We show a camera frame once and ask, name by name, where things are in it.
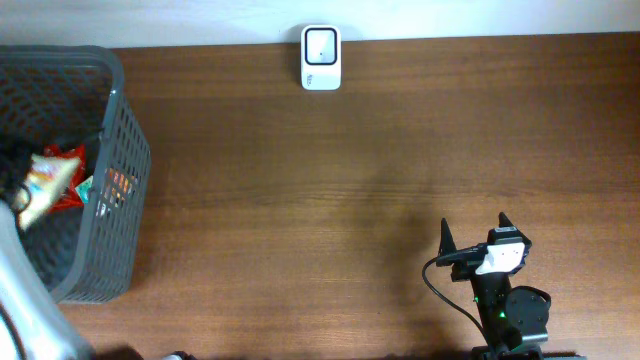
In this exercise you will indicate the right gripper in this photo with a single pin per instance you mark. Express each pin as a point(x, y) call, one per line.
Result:
point(466, 261)

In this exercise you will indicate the orange tissue pack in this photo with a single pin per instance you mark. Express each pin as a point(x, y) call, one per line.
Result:
point(119, 187)

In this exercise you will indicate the teal tissue pack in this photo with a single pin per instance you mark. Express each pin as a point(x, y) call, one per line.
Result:
point(83, 190)

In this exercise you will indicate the red snack bag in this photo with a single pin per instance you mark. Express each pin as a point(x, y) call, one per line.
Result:
point(69, 198)

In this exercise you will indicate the yellow chips bag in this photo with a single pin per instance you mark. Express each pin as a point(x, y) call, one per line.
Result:
point(44, 184)

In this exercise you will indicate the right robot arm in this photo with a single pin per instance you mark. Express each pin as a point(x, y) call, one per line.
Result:
point(512, 320)

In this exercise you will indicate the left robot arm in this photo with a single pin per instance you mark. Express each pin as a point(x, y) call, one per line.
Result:
point(32, 326)

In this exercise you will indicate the white barcode scanner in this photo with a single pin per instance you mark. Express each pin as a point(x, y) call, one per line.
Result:
point(321, 57)

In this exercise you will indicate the grey plastic basket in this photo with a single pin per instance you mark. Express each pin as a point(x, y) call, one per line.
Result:
point(71, 96)

